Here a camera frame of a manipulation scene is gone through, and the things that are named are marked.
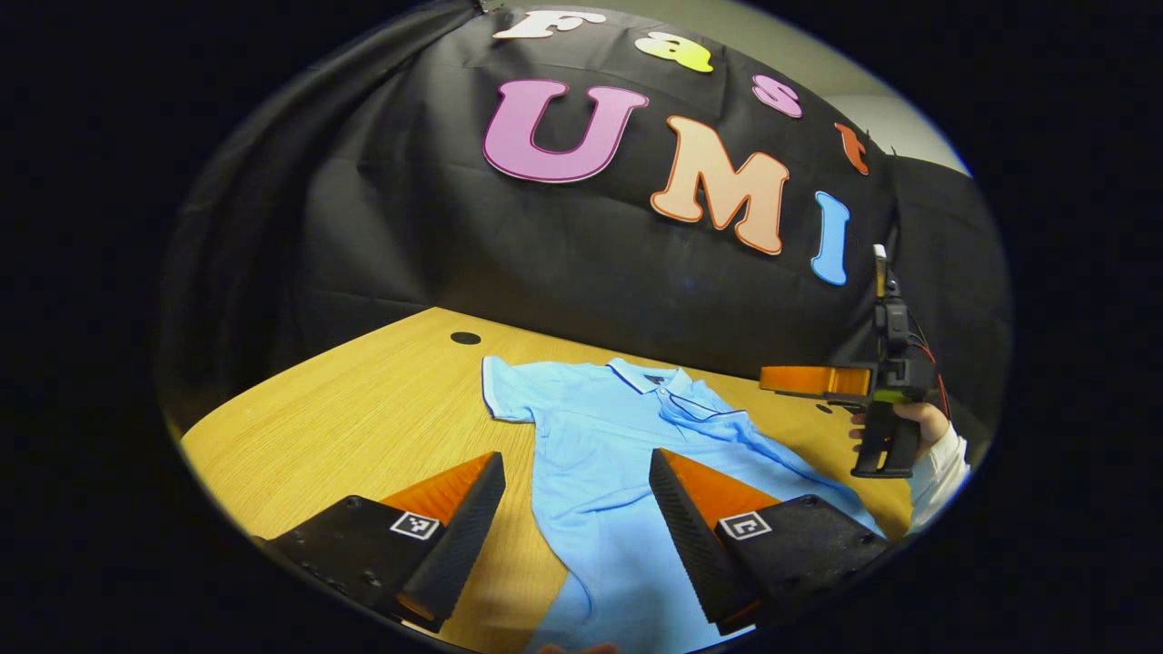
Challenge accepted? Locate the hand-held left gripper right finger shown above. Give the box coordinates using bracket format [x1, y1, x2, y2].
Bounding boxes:
[648, 447, 896, 637]

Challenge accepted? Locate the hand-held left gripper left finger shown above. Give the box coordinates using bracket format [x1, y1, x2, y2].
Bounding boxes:
[251, 451, 507, 635]

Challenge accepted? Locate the light blue T-shirt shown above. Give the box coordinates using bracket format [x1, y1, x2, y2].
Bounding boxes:
[482, 357, 887, 654]

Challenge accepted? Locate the black backdrop cloth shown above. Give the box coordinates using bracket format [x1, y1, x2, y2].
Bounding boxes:
[154, 0, 1014, 437]

